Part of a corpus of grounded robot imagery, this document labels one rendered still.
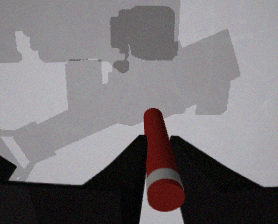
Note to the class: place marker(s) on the dark red peg with grey band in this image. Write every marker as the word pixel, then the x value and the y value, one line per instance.
pixel 165 191

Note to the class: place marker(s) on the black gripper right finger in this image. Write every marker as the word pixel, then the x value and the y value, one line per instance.
pixel 215 194

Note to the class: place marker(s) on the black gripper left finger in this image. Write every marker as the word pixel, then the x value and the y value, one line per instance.
pixel 113 196

